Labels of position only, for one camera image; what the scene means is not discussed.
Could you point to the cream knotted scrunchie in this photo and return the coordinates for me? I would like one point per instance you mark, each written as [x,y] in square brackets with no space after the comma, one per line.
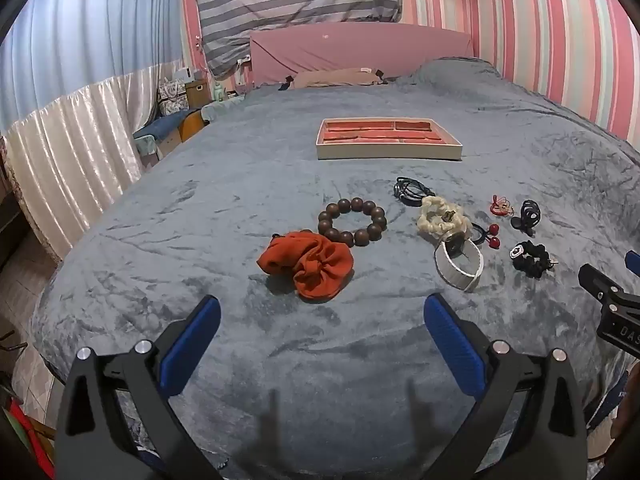
[430,222]

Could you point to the beige pillow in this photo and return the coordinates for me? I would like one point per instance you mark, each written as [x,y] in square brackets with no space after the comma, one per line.
[330,79]

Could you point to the brown cardboard box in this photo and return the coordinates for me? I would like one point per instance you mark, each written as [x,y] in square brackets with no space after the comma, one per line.
[196,94]

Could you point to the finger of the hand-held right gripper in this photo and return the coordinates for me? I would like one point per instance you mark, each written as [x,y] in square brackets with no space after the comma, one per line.
[633,263]
[600,285]

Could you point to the cream jewelry tray red lining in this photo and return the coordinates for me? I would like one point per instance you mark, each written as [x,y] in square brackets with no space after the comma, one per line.
[380,152]

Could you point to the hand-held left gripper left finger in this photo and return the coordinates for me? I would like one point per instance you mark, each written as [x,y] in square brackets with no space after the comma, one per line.
[192,350]

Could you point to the pink headboard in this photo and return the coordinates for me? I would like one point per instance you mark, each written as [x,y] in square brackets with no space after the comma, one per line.
[350,50]

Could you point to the black scrunchie with charm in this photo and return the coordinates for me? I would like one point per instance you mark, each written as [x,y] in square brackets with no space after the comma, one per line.
[535,262]

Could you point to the white satin curtain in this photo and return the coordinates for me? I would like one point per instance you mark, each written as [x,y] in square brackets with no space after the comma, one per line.
[75,145]

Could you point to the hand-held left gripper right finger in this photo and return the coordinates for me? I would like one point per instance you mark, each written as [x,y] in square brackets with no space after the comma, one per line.
[457,350]

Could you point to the orange fabric scrunchie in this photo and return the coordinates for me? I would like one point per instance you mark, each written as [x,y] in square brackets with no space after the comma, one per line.
[320,265]

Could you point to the blue pleated curtain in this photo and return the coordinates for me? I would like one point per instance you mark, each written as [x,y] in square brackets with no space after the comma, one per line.
[75,35]

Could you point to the floral patterned storage box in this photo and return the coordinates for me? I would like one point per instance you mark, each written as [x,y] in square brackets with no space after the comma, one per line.
[172,100]

